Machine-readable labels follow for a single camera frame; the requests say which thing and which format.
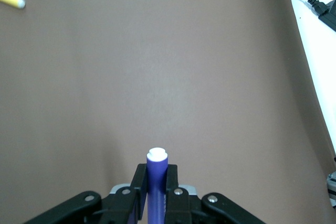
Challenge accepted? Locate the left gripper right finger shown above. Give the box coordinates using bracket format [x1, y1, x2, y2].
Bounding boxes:
[164, 164, 265, 224]

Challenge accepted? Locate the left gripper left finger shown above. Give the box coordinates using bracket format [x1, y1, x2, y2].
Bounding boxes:
[23, 163, 147, 224]

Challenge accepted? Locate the purple pen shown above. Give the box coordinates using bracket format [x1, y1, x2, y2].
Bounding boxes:
[145, 147, 169, 224]

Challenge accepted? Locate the grey metal clamp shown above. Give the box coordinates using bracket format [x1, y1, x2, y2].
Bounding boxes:
[326, 170, 336, 209]

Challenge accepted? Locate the black power adapter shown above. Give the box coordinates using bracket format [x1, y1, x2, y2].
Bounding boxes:
[318, 0, 336, 33]

